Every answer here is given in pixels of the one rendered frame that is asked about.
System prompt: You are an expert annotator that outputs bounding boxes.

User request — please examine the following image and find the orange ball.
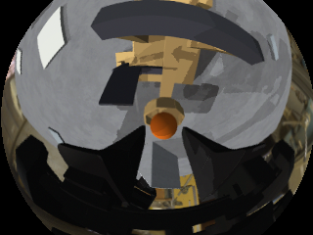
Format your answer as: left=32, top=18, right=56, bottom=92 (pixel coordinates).
left=150, top=113, right=177, bottom=140

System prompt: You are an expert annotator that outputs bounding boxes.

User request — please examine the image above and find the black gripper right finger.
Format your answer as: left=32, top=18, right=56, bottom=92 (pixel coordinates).
left=181, top=126, right=266, bottom=203

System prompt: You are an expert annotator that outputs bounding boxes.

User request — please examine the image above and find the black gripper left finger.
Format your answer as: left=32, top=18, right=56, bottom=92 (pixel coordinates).
left=58, top=125, right=145, bottom=207

